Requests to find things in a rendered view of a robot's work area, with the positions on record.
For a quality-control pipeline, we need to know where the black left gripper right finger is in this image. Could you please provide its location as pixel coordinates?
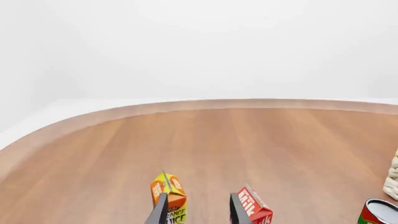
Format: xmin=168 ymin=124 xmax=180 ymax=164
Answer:
xmin=229 ymin=192 xmax=253 ymax=224

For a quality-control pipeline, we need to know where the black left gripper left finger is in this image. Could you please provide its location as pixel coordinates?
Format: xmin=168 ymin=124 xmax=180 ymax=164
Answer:
xmin=144 ymin=192 xmax=169 ymax=224

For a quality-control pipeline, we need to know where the red milk carton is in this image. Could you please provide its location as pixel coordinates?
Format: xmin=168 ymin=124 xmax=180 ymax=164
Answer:
xmin=229 ymin=183 xmax=274 ymax=224

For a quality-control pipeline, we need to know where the red and green tin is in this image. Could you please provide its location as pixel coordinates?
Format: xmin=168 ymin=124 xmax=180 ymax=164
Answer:
xmin=357 ymin=198 xmax=398 ymax=224

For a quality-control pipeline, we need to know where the orange juice carton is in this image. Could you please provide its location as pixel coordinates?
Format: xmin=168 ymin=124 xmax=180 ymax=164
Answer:
xmin=150 ymin=168 xmax=188 ymax=224

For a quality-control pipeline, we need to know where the pale woven basket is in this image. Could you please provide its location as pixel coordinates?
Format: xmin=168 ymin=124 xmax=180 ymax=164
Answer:
xmin=382 ymin=147 xmax=398 ymax=201

